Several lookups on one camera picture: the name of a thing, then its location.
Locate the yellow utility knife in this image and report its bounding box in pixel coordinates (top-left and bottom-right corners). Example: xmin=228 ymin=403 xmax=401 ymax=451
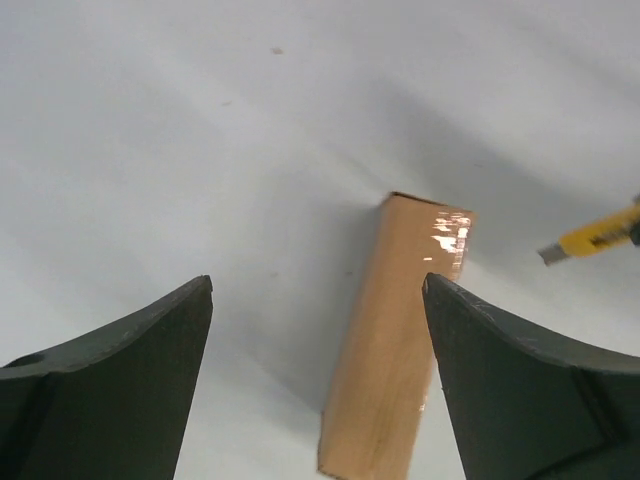
xmin=537 ymin=195 xmax=639 ymax=266

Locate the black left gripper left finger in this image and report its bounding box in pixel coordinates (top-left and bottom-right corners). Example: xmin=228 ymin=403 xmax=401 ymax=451
xmin=1 ymin=275 xmax=212 ymax=479

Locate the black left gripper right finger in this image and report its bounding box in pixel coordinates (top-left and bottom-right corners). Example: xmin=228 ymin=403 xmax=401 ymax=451
xmin=423 ymin=273 xmax=639 ymax=479

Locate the brown cardboard express box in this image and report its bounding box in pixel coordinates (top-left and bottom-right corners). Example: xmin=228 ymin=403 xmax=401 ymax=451
xmin=317 ymin=192 xmax=475 ymax=479

